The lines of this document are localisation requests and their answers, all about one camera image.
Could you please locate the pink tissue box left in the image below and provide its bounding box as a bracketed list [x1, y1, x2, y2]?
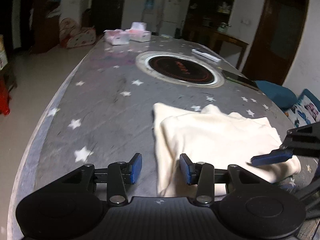
[104, 29, 130, 46]

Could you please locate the white remote control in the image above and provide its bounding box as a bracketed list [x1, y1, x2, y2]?
[191, 49, 221, 63]

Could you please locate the white refrigerator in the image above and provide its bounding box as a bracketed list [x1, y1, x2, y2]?
[158, 0, 180, 37]

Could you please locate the blue sofa cushion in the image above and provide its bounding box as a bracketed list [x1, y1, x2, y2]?
[255, 81, 298, 110]

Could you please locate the cream white garment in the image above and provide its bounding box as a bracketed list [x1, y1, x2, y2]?
[153, 103, 301, 197]

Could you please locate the pink tissue box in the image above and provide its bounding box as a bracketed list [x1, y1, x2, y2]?
[104, 29, 130, 46]
[125, 22, 151, 42]

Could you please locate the black smartphone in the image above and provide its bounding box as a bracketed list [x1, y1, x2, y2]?
[222, 70, 259, 90]

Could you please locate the pink tissue box right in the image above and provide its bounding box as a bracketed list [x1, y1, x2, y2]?
[125, 22, 151, 42]

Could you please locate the water dispenser with bottle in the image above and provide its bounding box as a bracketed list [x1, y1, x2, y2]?
[141, 0, 155, 31]

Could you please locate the dark wooden side table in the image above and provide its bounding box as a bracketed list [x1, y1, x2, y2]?
[209, 30, 249, 69]

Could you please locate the round black induction cooktop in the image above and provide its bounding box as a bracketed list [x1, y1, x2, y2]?
[136, 51, 225, 88]

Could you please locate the small clear plastic box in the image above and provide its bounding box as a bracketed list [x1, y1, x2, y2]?
[160, 34, 172, 39]

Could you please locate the red plastic stool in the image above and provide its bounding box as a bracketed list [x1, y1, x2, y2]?
[0, 77, 11, 115]

